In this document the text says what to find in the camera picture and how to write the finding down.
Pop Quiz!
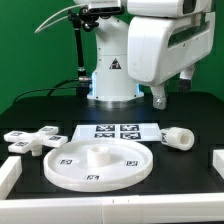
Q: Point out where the white front fence bar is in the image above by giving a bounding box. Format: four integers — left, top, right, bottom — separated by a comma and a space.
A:
0, 193, 224, 224

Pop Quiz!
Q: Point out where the white right fence block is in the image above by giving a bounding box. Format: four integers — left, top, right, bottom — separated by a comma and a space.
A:
212, 149, 224, 179

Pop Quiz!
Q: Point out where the white round table top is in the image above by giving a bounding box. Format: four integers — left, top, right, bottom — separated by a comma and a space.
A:
43, 138, 153, 192

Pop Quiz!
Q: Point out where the white cross-shaped table base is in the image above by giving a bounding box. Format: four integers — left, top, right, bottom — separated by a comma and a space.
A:
4, 126, 68, 156

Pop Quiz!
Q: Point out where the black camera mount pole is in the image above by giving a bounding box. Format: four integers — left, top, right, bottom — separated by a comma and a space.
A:
68, 6, 99, 97

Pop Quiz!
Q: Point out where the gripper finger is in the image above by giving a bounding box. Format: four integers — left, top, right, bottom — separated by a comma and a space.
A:
150, 84, 167, 110
178, 65, 195, 93

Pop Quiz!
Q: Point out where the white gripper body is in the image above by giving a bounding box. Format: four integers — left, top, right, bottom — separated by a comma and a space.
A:
127, 12, 215, 86

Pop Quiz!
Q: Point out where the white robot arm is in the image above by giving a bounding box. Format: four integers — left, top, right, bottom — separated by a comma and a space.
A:
73, 0, 215, 110

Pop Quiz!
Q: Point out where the white left fence block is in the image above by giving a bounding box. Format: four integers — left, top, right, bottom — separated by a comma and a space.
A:
0, 156, 22, 200

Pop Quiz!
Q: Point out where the white marker tag plate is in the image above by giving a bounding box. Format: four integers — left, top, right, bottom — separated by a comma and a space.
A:
72, 123, 161, 141

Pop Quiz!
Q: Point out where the white fence block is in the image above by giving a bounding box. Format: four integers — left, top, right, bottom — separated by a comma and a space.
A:
0, 156, 22, 200
212, 149, 224, 179

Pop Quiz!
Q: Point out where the white curved cable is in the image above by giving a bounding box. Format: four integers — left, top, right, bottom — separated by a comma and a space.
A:
34, 3, 84, 34

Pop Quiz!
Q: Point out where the black cable on table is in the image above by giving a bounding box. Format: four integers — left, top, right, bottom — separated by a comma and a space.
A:
13, 78, 84, 103

